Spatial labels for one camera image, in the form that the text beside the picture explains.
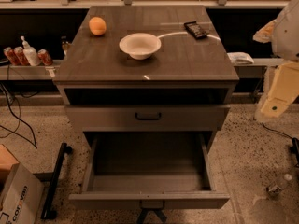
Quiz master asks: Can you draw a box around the red soda can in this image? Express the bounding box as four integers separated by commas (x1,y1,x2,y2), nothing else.
14,47,29,66
37,49,53,66
3,47,20,65

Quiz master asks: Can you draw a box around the red soda can right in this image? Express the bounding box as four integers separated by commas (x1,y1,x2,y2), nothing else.
37,49,53,66

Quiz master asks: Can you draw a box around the black metal bar stand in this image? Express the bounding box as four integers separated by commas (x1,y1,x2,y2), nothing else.
41,142,72,220

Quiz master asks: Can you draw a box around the cardboard box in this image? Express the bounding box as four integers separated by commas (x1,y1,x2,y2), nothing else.
0,145,44,224

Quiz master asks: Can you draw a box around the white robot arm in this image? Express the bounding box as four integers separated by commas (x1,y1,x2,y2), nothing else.
253,0,299,122

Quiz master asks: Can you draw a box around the white pump bottle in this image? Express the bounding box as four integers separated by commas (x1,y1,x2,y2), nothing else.
21,36,41,66

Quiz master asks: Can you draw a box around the white bowl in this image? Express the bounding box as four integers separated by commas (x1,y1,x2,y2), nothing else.
119,33,162,60

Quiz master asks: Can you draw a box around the black floor cable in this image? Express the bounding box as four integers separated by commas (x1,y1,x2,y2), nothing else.
0,82,39,149
261,122,299,142

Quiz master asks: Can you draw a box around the small glass bottle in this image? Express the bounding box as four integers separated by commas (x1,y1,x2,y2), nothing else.
61,36,70,54

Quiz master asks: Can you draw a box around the black floor cable left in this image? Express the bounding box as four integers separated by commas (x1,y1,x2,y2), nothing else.
0,82,39,149

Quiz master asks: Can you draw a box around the red soda can middle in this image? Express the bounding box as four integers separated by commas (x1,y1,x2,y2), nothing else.
14,47,29,66

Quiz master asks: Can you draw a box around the clear plastic bottle on floor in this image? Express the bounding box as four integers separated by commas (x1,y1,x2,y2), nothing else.
266,174,292,196

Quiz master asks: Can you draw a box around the orange fruit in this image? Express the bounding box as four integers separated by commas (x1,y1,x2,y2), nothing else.
89,17,107,35

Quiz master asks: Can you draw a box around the white folded cloth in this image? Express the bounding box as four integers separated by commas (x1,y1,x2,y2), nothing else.
228,52,254,65

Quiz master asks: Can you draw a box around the middle drawer with black handle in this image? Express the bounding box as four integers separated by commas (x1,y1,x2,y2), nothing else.
65,105,230,132

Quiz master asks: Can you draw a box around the red soda can left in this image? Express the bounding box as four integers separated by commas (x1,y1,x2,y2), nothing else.
3,47,20,65

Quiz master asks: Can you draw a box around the grey drawer cabinet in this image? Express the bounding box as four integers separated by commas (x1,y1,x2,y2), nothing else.
52,5,240,135

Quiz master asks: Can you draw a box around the black floor cable right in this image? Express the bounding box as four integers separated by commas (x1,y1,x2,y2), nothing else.
261,122,299,142

